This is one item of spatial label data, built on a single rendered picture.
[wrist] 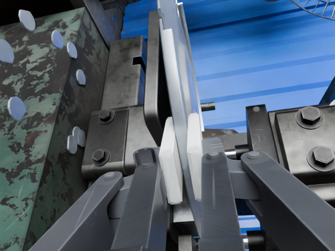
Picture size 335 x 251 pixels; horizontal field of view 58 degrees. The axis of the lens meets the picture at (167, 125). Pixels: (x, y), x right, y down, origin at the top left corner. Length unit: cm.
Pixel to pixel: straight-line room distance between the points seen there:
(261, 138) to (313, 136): 8
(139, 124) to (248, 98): 167
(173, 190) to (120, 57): 39
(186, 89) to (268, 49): 206
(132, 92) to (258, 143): 20
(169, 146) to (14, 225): 20
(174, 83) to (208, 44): 222
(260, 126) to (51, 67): 31
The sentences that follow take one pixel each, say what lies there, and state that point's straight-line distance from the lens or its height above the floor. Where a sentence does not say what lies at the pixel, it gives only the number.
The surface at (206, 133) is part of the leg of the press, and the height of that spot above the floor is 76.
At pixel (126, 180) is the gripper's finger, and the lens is 15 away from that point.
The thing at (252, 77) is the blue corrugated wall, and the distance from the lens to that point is 213.
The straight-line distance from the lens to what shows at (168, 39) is 19.
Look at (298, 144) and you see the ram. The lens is 42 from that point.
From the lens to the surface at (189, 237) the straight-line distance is 48.
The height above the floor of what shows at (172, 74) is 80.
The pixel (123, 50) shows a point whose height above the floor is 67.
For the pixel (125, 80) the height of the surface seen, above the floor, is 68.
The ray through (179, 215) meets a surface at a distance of 46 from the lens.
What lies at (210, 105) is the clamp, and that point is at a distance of 59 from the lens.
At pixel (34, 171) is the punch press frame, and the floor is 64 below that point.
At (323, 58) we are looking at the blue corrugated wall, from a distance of 224.
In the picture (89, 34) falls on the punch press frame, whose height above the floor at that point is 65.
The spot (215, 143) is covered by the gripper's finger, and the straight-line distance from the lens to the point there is 18.
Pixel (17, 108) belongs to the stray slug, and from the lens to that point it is 31.
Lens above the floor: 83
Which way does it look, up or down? 12 degrees down
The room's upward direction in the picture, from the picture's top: 82 degrees clockwise
